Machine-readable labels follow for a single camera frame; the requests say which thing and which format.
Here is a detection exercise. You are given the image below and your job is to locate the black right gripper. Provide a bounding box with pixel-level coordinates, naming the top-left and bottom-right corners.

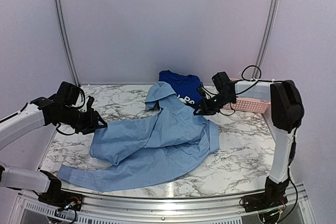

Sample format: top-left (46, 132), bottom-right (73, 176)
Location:
top-left (194, 92), bottom-right (235, 115)

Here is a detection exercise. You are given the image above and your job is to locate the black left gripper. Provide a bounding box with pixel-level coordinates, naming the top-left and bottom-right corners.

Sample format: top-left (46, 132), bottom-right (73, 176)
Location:
top-left (60, 105), bottom-right (107, 135)

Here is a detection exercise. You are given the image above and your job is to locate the royal blue printed t-shirt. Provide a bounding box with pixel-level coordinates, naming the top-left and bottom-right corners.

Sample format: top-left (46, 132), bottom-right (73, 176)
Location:
top-left (159, 70), bottom-right (203, 108)

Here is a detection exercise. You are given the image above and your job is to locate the light blue shirt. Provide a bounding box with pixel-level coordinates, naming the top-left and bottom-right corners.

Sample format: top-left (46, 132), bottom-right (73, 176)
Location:
top-left (57, 82), bottom-right (219, 192)

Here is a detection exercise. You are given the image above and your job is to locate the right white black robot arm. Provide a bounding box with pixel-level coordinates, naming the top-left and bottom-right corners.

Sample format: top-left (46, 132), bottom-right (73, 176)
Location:
top-left (194, 72), bottom-right (304, 212)

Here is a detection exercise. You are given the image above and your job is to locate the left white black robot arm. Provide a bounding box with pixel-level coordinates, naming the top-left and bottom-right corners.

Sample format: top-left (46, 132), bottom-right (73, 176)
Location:
top-left (1, 81), bottom-right (107, 206)

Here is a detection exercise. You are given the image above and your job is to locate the pink perforated plastic basket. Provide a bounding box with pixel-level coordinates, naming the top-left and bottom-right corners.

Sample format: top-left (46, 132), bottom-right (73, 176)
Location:
top-left (223, 77), bottom-right (271, 114)

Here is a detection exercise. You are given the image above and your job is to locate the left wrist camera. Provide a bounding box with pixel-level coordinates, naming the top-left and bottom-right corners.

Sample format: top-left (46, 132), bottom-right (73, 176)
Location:
top-left (79, 95), bottom-right (95, 112)

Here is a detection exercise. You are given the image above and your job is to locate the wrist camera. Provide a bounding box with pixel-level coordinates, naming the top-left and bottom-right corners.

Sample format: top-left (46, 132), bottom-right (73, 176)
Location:
top-left (79, 95), bottom-right (95, 112)
top-left (196, 71), bottom-right (231, 99)

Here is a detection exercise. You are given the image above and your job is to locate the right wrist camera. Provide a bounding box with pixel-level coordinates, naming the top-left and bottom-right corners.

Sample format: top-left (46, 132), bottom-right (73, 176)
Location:
top-left (196, 71), bottom-right (231, 99)

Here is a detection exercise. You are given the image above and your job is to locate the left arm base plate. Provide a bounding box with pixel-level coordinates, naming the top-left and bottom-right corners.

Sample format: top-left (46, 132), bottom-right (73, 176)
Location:
top-left (34, 190), bottom-right (83, 211)

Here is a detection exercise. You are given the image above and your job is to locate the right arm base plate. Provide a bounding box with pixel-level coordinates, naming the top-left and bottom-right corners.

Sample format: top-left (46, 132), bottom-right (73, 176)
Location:
top-left (239, 193), bottom-right (288, 212)

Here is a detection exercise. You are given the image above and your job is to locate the aluminium front rail frame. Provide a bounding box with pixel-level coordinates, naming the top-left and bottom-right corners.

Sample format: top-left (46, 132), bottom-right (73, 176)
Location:
top-left (9, 183), bottom-right (316, 223)

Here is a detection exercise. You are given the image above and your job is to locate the right aluminium corner post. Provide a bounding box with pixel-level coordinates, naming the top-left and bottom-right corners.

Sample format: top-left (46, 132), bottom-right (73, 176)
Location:
top-left (256, 0), bottom-right (279, 68)

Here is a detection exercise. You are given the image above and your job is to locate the aluminium corner post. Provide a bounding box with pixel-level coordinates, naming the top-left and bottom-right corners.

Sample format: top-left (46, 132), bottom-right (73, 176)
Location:
top-left (54, 0), bottom-right (80, 86)
top-left (256, 0), bottom-right (279, 68)

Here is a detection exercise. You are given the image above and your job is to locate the left aluminium corner post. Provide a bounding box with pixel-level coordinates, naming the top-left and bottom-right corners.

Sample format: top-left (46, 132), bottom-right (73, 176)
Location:
top-left (54, 0), bottom-right (80, 86)

